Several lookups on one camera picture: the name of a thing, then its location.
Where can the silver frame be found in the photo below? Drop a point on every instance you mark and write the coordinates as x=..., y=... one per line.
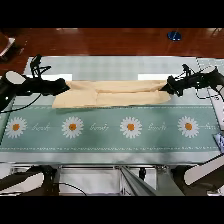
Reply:
x=133, y=178

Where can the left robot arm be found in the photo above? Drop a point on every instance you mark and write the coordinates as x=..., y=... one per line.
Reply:
x=20, y=85

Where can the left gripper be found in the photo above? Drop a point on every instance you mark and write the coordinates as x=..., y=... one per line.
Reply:
x=60, y=86

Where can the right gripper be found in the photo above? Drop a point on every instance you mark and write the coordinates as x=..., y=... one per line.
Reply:
x=170, y=86

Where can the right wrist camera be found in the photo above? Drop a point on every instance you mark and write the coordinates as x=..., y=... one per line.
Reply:
x=186, y=70

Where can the cream shirt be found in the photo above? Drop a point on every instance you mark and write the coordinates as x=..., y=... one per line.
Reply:
x=110, y=94

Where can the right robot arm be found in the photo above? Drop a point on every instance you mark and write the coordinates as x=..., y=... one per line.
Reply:
x=206, y=78

